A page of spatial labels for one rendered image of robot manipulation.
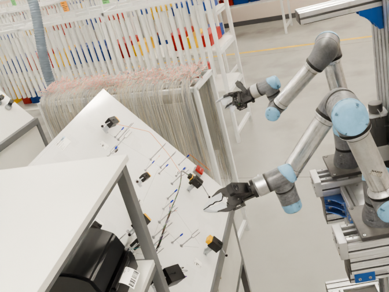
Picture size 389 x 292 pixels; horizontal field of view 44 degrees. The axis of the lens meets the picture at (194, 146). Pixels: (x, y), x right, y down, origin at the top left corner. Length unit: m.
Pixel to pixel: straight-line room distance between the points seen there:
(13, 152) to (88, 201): 4.08
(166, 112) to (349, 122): 1.91
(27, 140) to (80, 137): 3.10
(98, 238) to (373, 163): 0.98
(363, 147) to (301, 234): 2.31
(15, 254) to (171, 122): 2.31
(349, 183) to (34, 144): 3.86
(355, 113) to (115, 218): 1.16
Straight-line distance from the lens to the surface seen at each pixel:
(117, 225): 2.24
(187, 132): 3.36
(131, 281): 1.55
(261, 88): 2.57
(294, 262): 3.78
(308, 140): 1.89
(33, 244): 1.27
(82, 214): 1.30
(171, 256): 2.34
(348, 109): 1.69
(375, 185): 1.88
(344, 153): 2.51
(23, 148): 5.50
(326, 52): 2.34
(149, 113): 3.43
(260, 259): 3.86
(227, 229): 2.78
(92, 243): 1.57
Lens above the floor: 2.47
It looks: 25 degrees down
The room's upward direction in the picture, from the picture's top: 15 degrees counter-clockwise
